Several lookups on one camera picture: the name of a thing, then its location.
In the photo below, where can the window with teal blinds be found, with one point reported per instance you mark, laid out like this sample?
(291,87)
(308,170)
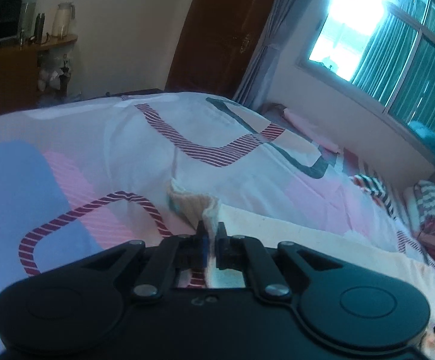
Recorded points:
(382,53)

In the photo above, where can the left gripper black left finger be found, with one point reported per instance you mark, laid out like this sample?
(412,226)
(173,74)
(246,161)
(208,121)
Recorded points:
(105,305)

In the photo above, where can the wooden shelf cabinet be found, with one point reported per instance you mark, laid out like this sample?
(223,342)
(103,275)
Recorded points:
(19,68)

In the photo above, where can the glass jar on shelf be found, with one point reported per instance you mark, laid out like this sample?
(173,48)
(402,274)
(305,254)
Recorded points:
(65,13)

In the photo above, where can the striped pillow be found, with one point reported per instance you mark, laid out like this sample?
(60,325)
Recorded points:
(420,204)

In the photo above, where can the patterned white pink quilt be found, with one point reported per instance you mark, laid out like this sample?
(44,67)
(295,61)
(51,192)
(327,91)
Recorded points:
(80,178)

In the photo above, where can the grey left curtain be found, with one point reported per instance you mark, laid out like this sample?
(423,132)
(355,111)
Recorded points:
(279,26)

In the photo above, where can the teal plush on sill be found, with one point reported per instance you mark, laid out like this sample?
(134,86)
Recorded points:
(424,133)

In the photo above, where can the pink small pillow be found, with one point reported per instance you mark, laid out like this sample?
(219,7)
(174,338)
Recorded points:
(311,130)

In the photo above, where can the striped purple bedsheet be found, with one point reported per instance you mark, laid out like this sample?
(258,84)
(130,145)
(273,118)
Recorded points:
(347,163)

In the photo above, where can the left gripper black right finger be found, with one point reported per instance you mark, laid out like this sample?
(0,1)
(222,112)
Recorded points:
(342,306)

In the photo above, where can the striped folded garment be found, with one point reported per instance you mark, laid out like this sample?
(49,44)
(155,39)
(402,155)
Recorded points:
(376,190)

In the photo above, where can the dark wooden door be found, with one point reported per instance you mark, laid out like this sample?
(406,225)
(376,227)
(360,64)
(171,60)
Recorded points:
(216,44)

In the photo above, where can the cream knit sweater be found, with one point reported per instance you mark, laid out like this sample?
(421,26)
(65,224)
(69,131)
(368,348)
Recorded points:
(350,247)

